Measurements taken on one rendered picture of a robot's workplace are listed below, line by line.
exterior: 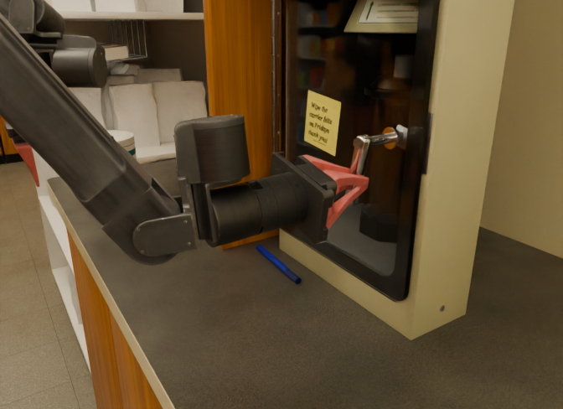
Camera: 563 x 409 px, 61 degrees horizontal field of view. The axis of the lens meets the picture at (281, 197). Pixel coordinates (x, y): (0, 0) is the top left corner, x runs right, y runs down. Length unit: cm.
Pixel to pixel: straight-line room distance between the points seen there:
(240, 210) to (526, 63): 67
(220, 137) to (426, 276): 32
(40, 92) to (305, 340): 42
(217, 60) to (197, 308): 38
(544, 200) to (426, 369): 48
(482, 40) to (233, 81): 40
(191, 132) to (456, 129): 30
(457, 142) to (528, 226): 47
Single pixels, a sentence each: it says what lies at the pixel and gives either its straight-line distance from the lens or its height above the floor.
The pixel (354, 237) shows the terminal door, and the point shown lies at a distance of 66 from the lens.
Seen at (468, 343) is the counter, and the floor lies 94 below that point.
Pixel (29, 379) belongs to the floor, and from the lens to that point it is 225.
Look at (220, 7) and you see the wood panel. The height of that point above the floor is 135.
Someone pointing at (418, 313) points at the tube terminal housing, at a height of 98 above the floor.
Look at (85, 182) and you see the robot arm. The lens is 45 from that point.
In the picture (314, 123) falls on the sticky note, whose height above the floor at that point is 119.
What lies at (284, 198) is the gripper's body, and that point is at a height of 116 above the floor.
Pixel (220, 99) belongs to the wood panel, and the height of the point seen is 121.
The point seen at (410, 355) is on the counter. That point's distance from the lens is 64.
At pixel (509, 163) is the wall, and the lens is 102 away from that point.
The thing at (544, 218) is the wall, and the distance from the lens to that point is 101.
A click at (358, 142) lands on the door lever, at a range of 54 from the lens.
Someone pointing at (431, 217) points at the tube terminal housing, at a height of 111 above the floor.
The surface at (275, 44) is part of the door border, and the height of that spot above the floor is 130.
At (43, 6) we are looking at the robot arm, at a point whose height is 135.
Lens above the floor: 133
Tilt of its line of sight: 20 degrees down
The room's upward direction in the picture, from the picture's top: straight up
